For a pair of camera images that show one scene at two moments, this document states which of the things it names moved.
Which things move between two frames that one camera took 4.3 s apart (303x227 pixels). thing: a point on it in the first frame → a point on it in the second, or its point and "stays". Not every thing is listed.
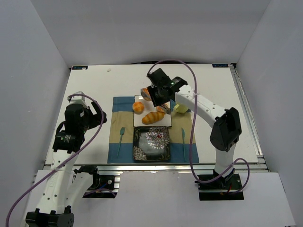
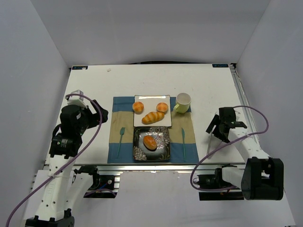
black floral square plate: [151, 144] stays
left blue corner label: [80, 67] stays
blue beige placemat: [120, 146] stays
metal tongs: [164, 107] → [210, 152]
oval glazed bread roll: [145, 94] → [150, 143]
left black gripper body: [93, 116] stays
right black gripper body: [156, 99] → [219, 127]
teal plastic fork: [121, 131] stays
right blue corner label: [220, 65] stays
